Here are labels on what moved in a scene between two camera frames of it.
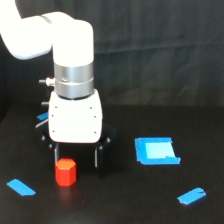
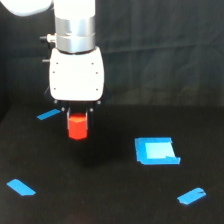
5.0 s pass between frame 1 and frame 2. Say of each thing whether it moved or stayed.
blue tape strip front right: stayed
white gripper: moved
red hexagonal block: moved
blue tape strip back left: stayed
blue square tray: stayed
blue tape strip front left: stayed
